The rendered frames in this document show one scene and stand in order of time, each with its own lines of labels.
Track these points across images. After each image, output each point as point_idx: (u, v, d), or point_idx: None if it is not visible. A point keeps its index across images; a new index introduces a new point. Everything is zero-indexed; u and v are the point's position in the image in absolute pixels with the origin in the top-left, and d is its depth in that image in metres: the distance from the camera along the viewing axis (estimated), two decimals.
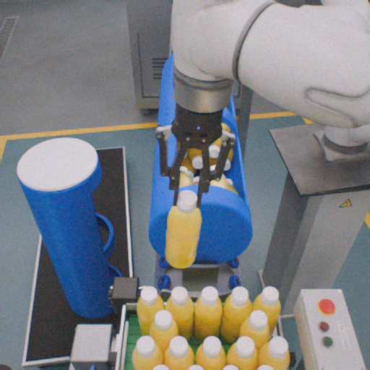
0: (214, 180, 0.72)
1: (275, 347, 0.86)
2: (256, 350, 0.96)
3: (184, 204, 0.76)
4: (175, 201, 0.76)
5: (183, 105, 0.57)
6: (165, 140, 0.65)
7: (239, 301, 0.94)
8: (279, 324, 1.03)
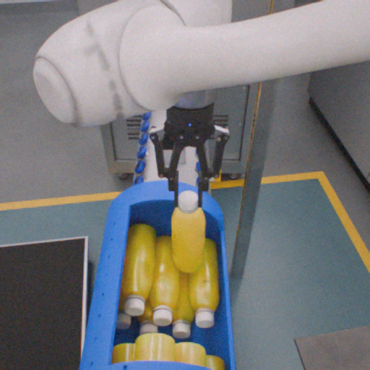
0: (212, 177, 0.72)
1: None
2: None
3: (186, 204, 0.76)
4: (175, 201, 0.76)
5: None
6: (160, 141, 0.66)
7: None
8: None
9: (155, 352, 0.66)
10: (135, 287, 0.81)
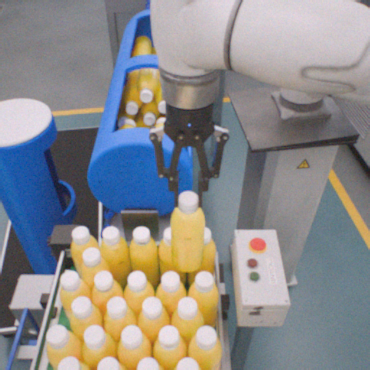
0: (212, 177, 0.72)
1: (200, 281, 0.85)
2: (190, 244, 0.82)
3: None
4: (175, 202, 0.76)
5: (172, 102, 0.58)
6: (159, 141, 0.66)
7: (170, 240, 0.94)
8: (216, 269, 1.02)
9: None
10: None
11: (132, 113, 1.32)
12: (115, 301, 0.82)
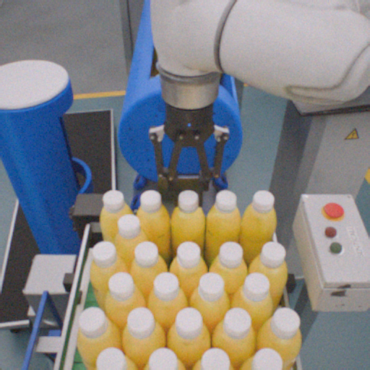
0: (213, 177, 0.72)
1: (269, 254, 0.68)
2: None
3: None
4: (175, 201, 0.76)
5: (172, 102, 0.58)
6: (159, 141, 0.66)
7: (225, 206, 0.76)
8: None
9: None
10: None
11: None
12: (165, 278, 0.64)
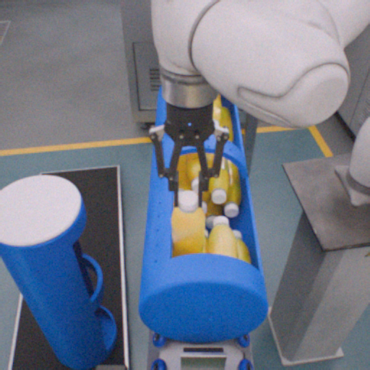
0: (212, 177, 0.72)
1: None
2: None
3: None
4: (175, 201, 0.76)
5: (173, 102, 0.58)
6: (160, 140, 0.66)
7: None
8: None
9: None
10: None
11: None
12: None
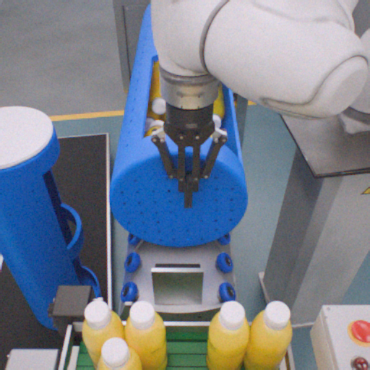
0: (174, 173, 0.73)
1: None
2: None
3: None
4: None
5: None
6: None
7: (230, 324, 0.63)
8: (289, 354, 0.71)
9: None
10: None
11: (160, 113, 1.05)
12: None
